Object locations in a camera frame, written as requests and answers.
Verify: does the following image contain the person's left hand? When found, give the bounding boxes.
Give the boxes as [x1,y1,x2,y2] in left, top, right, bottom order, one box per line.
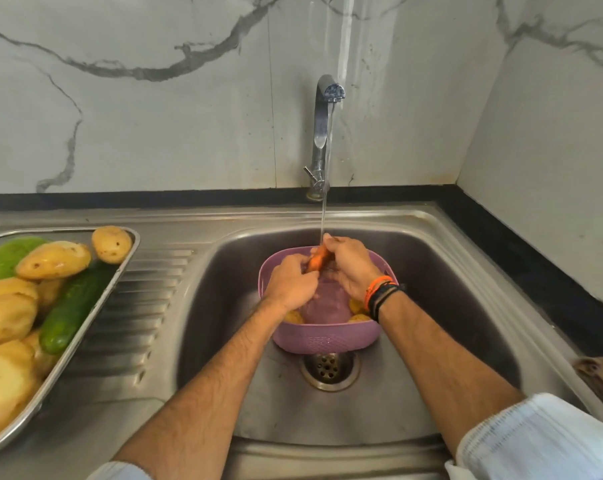
[262,254,321,316]

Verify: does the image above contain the person's right hand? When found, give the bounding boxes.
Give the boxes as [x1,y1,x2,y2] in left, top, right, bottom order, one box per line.
[323,234,390,302]

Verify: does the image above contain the orange carrot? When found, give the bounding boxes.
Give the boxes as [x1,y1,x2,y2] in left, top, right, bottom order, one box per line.
[307,245,332,273]

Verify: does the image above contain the person's right forearm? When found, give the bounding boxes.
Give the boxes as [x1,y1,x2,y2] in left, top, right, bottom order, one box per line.
[377,290,528,459]

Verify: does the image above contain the person's left forearm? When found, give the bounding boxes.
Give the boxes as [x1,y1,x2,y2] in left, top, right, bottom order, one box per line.
[112,298,288,468]

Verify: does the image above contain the orange wristband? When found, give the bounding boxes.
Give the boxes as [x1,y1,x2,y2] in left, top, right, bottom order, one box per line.
[364,275,395,306]

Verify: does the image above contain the water stream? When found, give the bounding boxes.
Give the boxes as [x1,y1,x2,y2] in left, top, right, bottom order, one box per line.
[320,97,334,247]

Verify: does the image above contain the pink plastic colander basket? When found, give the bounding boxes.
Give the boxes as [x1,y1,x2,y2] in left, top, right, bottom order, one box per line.
[258,246,399,354]

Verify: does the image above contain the black wristbands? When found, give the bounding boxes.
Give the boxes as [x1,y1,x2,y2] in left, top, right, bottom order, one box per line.
[369,282,408,324]

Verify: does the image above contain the round metal drain strainer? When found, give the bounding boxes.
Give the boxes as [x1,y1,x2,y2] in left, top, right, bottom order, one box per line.
[300,351,361,393]

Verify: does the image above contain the stainless steel sink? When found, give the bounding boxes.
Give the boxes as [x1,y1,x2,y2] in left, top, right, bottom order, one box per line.
[0,202,603,480]

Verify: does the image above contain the chrome sink faucet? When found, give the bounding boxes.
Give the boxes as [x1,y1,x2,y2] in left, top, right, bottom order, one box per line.
[303,74,346,202]

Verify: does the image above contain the stainless steel tray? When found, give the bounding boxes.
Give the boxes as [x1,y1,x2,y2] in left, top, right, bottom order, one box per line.
[0,226,141,464]

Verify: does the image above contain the dark green cucumber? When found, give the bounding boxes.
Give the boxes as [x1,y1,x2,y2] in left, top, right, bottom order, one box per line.
[39,262,115,356]

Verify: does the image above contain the white left shirt sleeve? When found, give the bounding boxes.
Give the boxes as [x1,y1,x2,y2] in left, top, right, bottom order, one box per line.
[85,461,153,480]

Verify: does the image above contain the white shirt sleeve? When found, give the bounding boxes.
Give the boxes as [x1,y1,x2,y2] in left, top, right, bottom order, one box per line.
[444,393,603,480]
[85,461,153,480]

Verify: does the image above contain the white right shirt sleeve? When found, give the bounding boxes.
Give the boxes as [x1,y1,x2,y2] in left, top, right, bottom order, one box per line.
[444,393,603,480]

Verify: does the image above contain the pile of yellow potatoes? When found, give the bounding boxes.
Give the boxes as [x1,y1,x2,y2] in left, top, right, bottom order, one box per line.
[0,226,133,445]

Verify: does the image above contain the light green gourd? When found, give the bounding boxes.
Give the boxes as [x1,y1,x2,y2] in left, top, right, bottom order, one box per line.
[0,236,50,289]

